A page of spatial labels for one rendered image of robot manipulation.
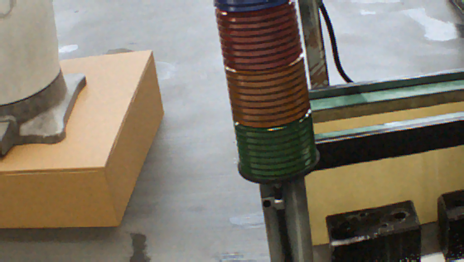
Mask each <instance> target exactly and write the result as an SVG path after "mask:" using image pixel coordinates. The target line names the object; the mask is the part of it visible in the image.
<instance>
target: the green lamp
mask: <svg viewBox="0 0 464 262"><path fill-rule="evenodd" d="M232 119H233V118H232ZM233 122H234V123H233V125H234V133H235V139H236V146H237V151H238V156H239V165H240V166H241V169H242V171H244V172H245V173H246V174H248V175H250V176H251V177H256V178H262V179H279V178H285V177H291V176H294V175H297V174H299V173H302V172H303V171H305V170H306V169H308V168H309V167H310V166H311V165H312V164H313V163H314V162H315V161H316V159H317V150H316V142H315V136H314V134H315V133H314V130H313V129H314V126H313V119H312V107H311V108H310V109H309V110H308V112H307V113H305V114H304V115H303V116H302V117H301V118H299V119H297V120H296V121H294V122H292V123H290V124H284V125H280V126H276V127H270V128H254V127H249V126H245V125H242V124H238V123H236V122H235V120H234V119H233Z"/></svg>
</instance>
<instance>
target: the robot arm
mask: <svg viewBox="0 0 464 262"><path fill-rule="evenodd" d="M56 31H57V30H56V20H55V17H54V10H53V4H52V1H51V0H0V158H1V157H2V156H3V155H4V154H5V153H6V152H7V151H8V149H9V148H10V147H11V146H12V145H20V144H28V143H34V144H36V143H40V144H49V145H51V144H57V143H60V142H62V141H63V140H64V139H65V137H66V133H65V126H66V124H67V122H68V119H69V117H70V112H71V110H72V108H73V106H74V104H75V101H76V99H77V97H78V94H79V92H80V91H81V90H82V89H83V88H84V87H85V86H86V76H85V74H84V73H82V72H81V73H71V74H67V75H63V72H62V70H61V68H60V58H59V48H58V38H57V34H56Z"/></svg>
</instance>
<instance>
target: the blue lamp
mask: <svg viewBox="0 0 464 262"><path fill-rule="evenodd" d="M287 1H288V0H214V2H213V5H214V6H215V7H216V8H218V9H220V10H222V11H226V12H254V11H259V10H264V9H268V8H271V7H278V6H280V5H282V4H284V3H285V2H287Z"/></svg>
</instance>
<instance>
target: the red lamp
mask: <svg viewBox="0 0 464 262"><path fill-rule="evenodd" d="M295 5H296V3H295V1H294V0H288V1H287V2H285V3H284V4H282V5H280V6H278V7H271V8H268V9H264V10H259V11H254V12H226V11H222V10H220V9H218V8H216V7H215V6H214V9H215V16H216V22H217V23H218V24H217V28H218V30H219V32H218V34H219V36H220V43H221V44H220V48H221V50H222V52H221V54H222V56H223V62H224V63H225V64H226V65H228V66H230V67H233V68H235V69H240V70H262V69H268V68H269V69H272V68H277V67H279V66H284V65H286V64H288V63H290V62H292V61H294V60H296V59H297V58H298V57H299V56H300V55H301V54H302V52H303V47H302V40H300V38H301V35H300V33H299V32H300V28H299V26H298V25H299V21H298V20H297V19H298V15H297V9H296V8H295Z"/></svg>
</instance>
